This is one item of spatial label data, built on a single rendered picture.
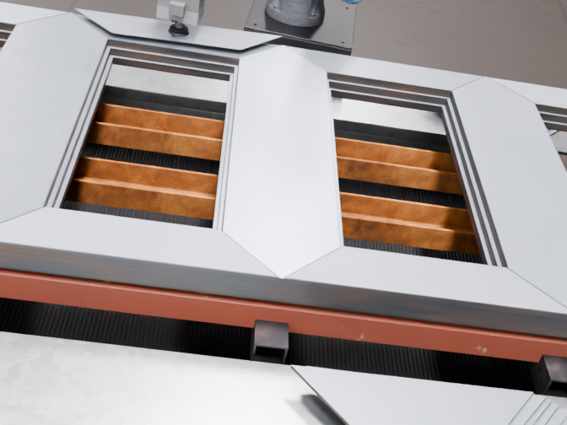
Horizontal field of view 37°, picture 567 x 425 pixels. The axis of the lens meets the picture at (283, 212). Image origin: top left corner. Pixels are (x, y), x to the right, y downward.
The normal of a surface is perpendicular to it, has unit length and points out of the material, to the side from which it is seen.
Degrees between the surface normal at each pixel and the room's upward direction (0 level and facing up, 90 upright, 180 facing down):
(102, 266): 90
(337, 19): 0
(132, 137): 90
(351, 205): 90
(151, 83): 0
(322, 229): 0
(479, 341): 90
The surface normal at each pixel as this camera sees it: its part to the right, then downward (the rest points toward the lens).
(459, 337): 0.00, 0.61
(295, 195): 0.16, -0.79
